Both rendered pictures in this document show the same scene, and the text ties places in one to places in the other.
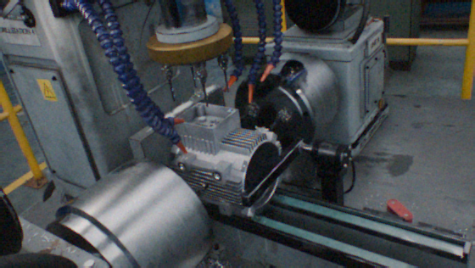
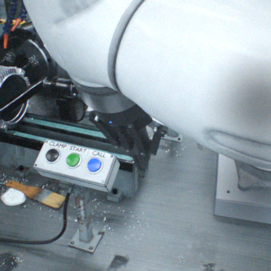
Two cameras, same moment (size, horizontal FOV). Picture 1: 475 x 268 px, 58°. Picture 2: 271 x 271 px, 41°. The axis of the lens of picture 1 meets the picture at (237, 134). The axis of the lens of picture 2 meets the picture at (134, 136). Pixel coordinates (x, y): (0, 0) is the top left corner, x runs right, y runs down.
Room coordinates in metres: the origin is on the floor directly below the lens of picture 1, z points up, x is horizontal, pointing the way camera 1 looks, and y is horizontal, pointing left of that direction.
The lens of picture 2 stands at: (-0.26, -0.07, 1.52)
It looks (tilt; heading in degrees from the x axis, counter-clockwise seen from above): 33 degrees down; 341
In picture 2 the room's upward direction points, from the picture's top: straight up
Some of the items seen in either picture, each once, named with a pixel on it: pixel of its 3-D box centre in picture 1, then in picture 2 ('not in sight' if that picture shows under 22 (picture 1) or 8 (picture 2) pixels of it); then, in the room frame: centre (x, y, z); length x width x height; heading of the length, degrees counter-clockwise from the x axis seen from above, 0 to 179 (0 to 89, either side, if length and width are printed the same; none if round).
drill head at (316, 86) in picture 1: (293, 98); (43, 52); (1.12, -0.18, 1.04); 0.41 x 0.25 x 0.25; 141
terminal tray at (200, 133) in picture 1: (208, 128); not in sight; (0.89, 0.07, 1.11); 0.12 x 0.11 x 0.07; 51
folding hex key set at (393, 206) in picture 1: (399, 211); not in sight; (0.84, -0.38, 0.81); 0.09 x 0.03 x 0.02; 12
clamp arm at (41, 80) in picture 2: (276, 170); (24, 96); (0.81, -0.07, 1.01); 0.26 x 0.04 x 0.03; 141
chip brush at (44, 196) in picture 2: not in sight; (34, 192); (0.59, -0.05, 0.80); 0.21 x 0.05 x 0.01; 45
